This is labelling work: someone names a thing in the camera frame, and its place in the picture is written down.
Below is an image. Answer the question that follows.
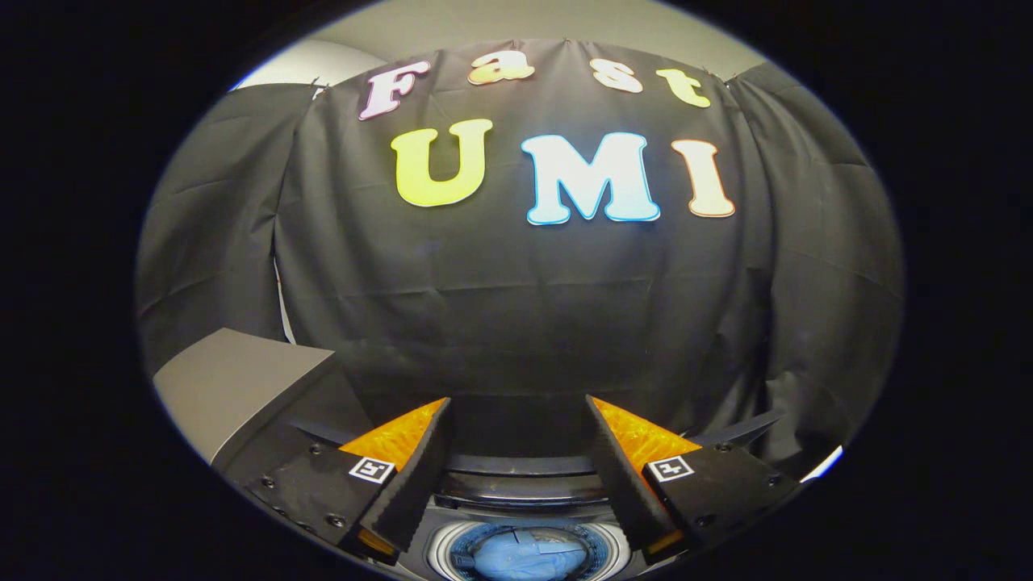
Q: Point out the light blue polo shirt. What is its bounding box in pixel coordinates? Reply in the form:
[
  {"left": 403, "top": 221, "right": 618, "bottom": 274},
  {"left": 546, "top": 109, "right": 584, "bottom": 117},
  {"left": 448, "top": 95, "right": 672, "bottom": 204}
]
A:
[{"left": 468, "top": 525, "right": 588, "bottom": 581}]

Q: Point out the grey washing machine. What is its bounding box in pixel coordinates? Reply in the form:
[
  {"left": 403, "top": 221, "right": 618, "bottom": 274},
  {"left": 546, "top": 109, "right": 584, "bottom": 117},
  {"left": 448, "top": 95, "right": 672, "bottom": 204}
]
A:
[{"left": 399, "top": 456, "right": 646, "bottom": 581}]

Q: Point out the grey cabinet with black top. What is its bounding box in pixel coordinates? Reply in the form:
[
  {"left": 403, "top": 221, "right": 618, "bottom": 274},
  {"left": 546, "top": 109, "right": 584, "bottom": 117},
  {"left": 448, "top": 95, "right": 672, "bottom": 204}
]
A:
[{"left": 152, "top": 327, "right": 376, "bottom": 485}]

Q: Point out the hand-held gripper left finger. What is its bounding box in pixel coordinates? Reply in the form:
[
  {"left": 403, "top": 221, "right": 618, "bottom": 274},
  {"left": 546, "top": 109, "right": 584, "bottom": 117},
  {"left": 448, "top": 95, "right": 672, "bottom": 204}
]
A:
[{"left": 246, "top": 397, "right": 453, "bottom": 566}]

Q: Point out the white flat board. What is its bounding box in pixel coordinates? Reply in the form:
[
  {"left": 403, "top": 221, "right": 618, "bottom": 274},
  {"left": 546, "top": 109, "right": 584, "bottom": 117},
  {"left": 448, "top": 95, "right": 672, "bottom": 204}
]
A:
[{"left": 799, "top": 445, "right": 845, "bottom": 483}]

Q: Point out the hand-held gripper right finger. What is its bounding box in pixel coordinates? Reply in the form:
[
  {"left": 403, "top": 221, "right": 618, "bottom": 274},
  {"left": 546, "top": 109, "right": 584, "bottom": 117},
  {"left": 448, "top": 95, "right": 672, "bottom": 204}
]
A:
[{"left": 585, "top": 394, "right": 804, "bottom": 566}]

